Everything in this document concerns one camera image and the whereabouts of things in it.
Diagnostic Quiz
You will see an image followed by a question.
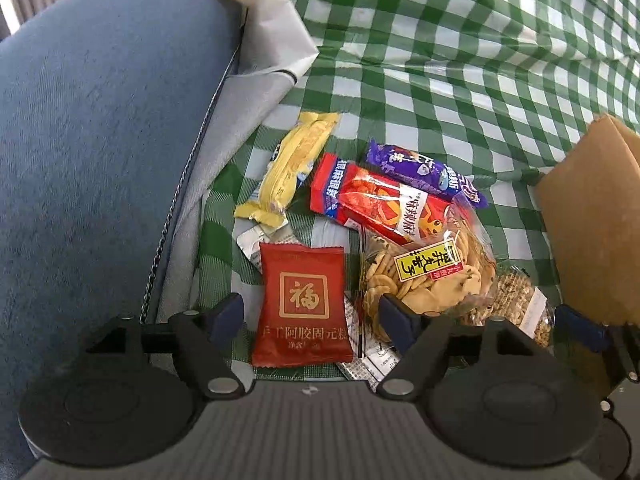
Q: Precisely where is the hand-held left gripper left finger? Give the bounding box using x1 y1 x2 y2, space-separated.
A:
82 292 246 401

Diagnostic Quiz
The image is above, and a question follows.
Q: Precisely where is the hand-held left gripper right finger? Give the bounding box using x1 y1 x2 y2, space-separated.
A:
375 294 556 402

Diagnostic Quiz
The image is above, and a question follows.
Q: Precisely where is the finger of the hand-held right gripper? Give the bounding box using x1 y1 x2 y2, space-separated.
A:
554 304 640 392

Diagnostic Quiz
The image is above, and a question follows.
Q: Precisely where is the dark red snack packet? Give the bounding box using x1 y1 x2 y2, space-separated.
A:
251 242 349 368

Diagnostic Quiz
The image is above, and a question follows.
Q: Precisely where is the brown cardboard box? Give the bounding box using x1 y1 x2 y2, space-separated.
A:
532 114 640 397

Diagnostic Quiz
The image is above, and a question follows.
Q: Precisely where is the purple snack packet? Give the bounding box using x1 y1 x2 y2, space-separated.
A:
365 140 489 209

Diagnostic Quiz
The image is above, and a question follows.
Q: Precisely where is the white sachet with black stripe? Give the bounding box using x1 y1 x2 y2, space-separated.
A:
342 294 401 376

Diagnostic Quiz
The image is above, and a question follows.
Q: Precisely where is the clear bag of crackers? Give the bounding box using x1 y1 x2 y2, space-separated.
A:
359 195 498 342

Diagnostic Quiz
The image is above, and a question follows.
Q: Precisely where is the clear packet of grain bar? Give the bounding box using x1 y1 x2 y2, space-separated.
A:
460 265 556 348

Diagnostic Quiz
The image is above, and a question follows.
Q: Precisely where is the silver foil sachet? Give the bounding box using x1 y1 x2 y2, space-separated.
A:
336 357 383 385

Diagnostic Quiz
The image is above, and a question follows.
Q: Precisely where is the white foil sachet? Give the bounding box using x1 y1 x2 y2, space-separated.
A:
236 225 301 274

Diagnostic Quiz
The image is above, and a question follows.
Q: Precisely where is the red orange snack packet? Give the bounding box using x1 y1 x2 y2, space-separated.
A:
309 152 453 246

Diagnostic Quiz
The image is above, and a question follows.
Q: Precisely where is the grey white cloth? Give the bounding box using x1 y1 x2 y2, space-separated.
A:
150 0 321 376

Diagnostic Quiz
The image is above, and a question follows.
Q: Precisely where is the yellow snack packet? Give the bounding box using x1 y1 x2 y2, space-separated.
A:
234 111 341 231

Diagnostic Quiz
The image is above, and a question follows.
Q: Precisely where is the dark blue backpack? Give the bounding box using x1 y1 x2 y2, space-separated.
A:
0 0 246 463

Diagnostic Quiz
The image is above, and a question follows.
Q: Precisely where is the green checked cloth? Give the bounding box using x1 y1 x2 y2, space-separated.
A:
197 0 640 386

